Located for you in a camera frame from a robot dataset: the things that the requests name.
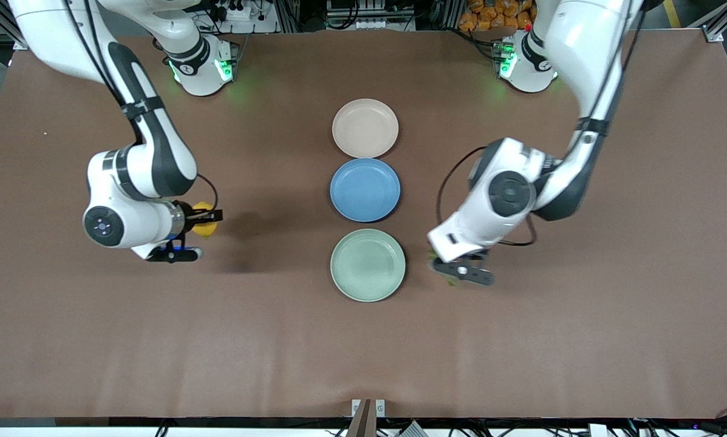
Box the yellow lemon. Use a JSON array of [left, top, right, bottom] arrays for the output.
[[193, 201, 219, 238]]

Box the green lettuce leaf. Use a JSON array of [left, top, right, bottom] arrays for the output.
[[426, 248, 461, 286]]

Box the pale green round plate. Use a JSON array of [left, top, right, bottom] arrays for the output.
[[330, 229, 406, 303]]

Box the brown table cover sheet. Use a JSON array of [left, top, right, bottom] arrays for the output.
[[0, 30, 727, 419]]

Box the blue round plate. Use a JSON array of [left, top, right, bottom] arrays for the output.
[[330, 158, 401, 223]]

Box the beige round plate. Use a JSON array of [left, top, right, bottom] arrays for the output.
[[332, 98, 400, 159]]

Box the white power strip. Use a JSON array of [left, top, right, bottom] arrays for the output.
[[211, 0, 279, 34]]

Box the bag of orange fruit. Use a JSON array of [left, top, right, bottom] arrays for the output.
[[459, 0, 537, 32]]

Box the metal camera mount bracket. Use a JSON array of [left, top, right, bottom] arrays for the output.
[[346, 399, 386, 437]]

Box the aluminium frame profile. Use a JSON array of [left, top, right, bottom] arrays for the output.
[[0, 0, 27, 49], [700, 0, 727, 43]]

